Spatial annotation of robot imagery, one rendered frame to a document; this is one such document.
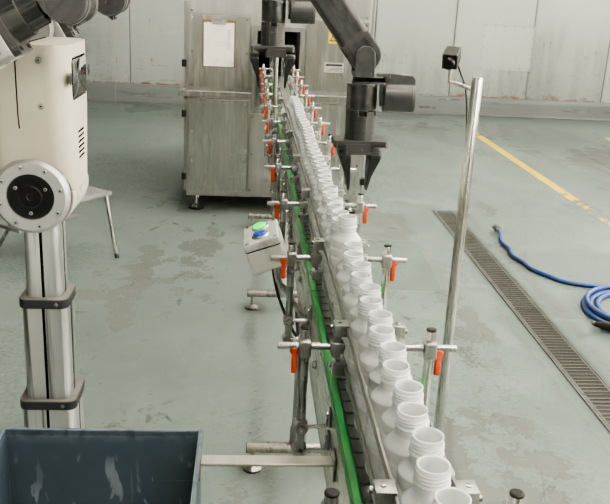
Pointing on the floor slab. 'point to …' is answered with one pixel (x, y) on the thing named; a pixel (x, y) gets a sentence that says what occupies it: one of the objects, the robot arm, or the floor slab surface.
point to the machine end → (314, 48)
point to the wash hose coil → (592, 297)
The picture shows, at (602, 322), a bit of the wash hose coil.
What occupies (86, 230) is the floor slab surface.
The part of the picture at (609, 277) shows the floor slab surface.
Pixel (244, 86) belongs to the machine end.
